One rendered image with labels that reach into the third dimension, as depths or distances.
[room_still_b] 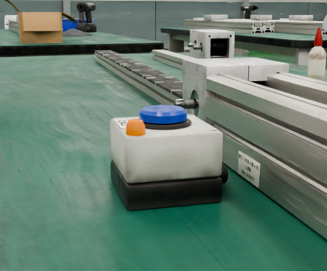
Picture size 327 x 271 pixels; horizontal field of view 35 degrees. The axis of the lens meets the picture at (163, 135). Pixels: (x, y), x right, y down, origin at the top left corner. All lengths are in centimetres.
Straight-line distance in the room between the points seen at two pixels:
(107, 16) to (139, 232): 1144
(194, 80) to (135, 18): 1134
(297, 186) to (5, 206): 23
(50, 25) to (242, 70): 213
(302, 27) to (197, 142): 345
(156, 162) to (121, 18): 1147
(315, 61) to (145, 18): 1089
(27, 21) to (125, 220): 231
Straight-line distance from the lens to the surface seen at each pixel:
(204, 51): 157
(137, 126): 40
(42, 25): 267
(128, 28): 1191
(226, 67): 58
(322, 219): 38
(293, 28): 396
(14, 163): 56
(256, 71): 60
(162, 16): 1214
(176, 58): 147
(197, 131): 42
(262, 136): 45
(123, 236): 37
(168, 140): 41
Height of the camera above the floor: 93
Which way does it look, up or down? 13 degrees down
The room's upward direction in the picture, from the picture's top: straight up
